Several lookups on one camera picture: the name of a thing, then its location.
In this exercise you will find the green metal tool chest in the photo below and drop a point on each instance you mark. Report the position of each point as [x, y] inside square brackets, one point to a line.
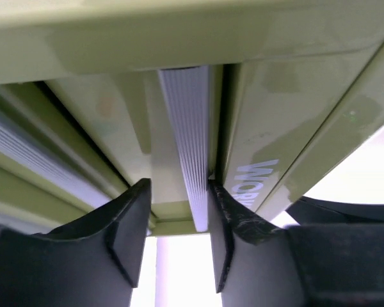
[302, 83]

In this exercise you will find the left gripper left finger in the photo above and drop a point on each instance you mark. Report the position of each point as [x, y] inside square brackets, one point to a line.
[92, 261]

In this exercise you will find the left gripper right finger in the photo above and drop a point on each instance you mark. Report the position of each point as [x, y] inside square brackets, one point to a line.
[334, 256]

